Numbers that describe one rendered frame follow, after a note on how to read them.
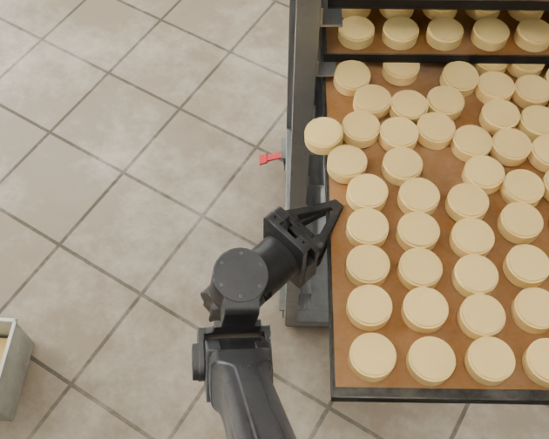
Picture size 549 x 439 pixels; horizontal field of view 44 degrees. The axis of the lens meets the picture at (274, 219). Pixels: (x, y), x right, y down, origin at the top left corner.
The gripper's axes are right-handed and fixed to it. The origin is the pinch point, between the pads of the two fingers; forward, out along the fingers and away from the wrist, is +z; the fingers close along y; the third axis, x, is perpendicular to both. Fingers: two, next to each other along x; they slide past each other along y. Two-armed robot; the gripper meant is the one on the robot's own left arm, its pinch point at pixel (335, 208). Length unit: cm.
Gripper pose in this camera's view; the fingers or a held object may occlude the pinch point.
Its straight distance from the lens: 83.2
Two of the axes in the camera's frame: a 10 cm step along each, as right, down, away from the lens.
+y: -0.1, 4.9, 8.7
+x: 7.0, 6.3, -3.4
